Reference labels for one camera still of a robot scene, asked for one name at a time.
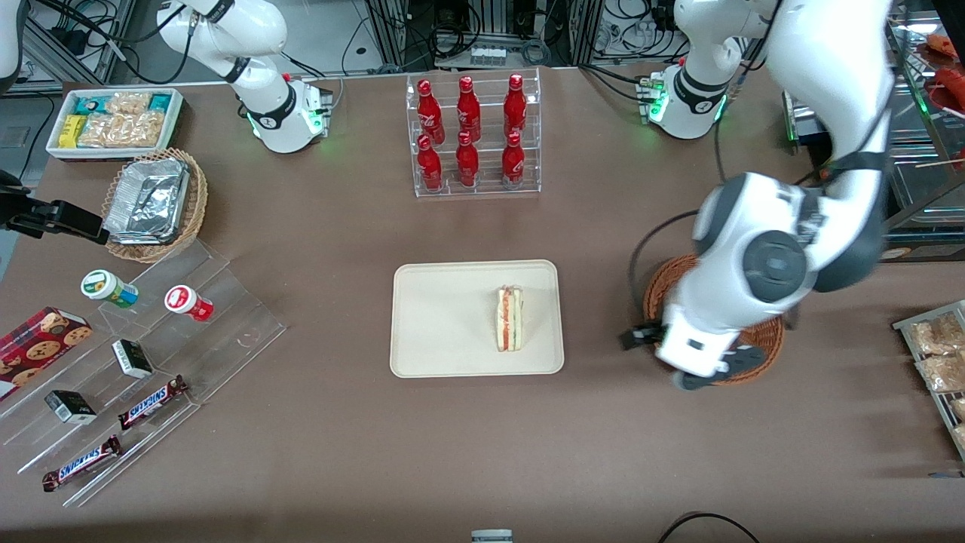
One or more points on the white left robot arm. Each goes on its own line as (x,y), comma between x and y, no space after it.
(829,75)

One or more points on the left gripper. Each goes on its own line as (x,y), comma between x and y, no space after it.
(642,334)

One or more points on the red cola bottle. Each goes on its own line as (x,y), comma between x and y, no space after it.
(467,164)
(515,107)
(430,166)
(468,111)
(429,113)
(513,162)

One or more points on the Snickers chocolate bar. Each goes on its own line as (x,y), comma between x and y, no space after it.
(81,462)
(153,402)

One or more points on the red lid yogurt cup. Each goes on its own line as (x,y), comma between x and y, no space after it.
(185,302)

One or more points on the green lid white cup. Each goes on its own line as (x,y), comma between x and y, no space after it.
(105,286)

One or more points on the cream plastic tray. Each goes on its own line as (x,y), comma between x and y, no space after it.
(445,324)

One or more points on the aluminium frame rack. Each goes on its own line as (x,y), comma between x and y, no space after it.
(392,30)

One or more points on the light tan wicker basket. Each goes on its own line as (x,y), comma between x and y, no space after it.
(197,204)

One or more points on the black electronics box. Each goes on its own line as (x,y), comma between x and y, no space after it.
(803,124)

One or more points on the teal snack packet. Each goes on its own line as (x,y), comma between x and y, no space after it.
(160,102)
(92,104)

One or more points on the red tartan cookie box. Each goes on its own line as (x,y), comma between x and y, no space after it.
(38,347)

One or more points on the dark brown wicker basket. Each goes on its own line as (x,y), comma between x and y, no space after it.
(657,290)

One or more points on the small black box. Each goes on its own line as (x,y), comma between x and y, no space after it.
(132,359)
(70,407)

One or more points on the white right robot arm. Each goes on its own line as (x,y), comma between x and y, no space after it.
(271,113)

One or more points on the clear acrylic stepped shelf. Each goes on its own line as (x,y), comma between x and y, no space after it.
(234,332)

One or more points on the aluminium foil container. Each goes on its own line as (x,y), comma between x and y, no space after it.
(147,200)

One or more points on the clear cracker bag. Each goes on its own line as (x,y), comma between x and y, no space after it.
(128,102)
(143,130)
(102,132)

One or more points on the white power strip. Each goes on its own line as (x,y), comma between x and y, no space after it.
(488,55)

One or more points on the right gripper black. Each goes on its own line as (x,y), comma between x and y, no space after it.
(47,217)

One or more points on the white plastic snack bin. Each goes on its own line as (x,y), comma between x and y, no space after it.
(56,147)

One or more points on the clear bag of snacks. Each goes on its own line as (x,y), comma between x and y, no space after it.
(959,409)
(935,335)
(942,372)
(961,437)

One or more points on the yellow snack packet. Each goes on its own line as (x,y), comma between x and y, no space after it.
(73,130)

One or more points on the clear acrylic bottle rack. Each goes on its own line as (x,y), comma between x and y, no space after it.
(490,185)

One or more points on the triangular sandwich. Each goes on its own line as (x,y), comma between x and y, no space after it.
(509,320)

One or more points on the glass display cabinet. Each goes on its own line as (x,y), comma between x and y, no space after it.
(927,219)

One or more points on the small grey device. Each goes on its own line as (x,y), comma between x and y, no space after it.
(491,536)

